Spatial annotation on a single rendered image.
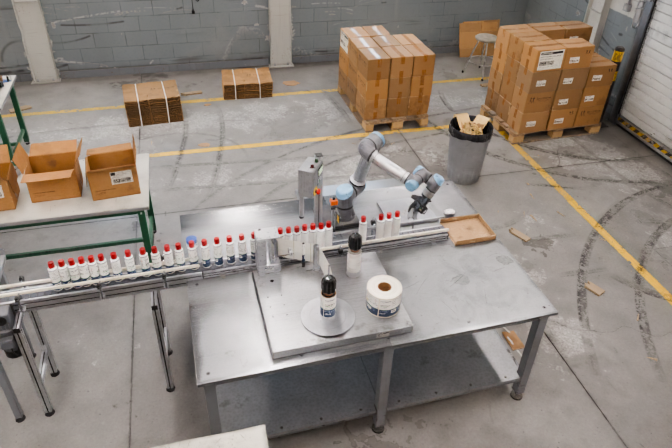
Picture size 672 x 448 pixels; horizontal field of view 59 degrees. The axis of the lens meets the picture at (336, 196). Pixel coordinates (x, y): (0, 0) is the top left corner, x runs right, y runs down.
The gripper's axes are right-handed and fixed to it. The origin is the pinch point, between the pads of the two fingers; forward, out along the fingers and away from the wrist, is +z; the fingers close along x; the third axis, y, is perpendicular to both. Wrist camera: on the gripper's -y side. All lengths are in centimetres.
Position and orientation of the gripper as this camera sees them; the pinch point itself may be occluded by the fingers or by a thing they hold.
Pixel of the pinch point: (408, 217)
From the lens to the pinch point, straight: 394.4
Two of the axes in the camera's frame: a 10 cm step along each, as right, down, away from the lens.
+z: -5.1, 7.8, 3.7
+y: 2.7, 5.5, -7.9
